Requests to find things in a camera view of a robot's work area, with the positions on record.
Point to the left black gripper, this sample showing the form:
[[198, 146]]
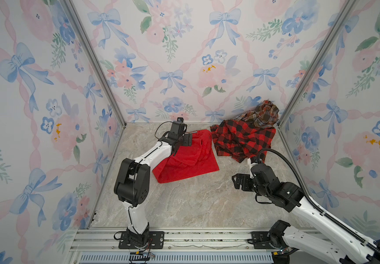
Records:
[[188, 139]]

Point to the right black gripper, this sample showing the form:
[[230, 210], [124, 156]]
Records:
[[246, 179]]

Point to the plain red cloth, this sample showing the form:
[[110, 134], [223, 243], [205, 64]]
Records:
[[190, 161]]

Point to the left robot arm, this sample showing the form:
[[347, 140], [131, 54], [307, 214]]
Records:
[[133, 182]]

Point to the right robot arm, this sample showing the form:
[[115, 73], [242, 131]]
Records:
[[342, 245]]

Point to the red black checked shirt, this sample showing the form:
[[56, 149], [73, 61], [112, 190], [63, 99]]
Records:
[[240, 140]]

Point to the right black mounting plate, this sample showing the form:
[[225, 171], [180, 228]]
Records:
[[260, 240]]

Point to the black mounting plate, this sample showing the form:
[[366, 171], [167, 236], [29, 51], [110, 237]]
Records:
[[147, 240], [260, 240]]

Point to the brown multicolour plaid shirt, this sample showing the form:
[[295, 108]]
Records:
[[265, 115]]

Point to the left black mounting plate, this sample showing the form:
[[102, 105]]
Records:
[[147, 240]]

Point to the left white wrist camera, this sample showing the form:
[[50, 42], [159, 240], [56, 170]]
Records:
[[180, 119]]

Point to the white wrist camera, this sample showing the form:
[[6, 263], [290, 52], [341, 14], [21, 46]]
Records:
[[252, 161], [180, 119]]

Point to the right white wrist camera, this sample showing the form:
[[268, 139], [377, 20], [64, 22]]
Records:
[[252, 161]]

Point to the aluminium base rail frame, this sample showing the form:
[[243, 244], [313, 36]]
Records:
[[180, 246]]

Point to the left aluminium corner post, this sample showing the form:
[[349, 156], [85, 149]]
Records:
[[77, 25]]

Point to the aluminium corner post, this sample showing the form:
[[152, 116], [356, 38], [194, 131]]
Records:
[[77, 25], [330, 38]]

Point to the right aluminium corner post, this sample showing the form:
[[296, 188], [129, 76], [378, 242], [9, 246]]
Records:
[[330, 38]]

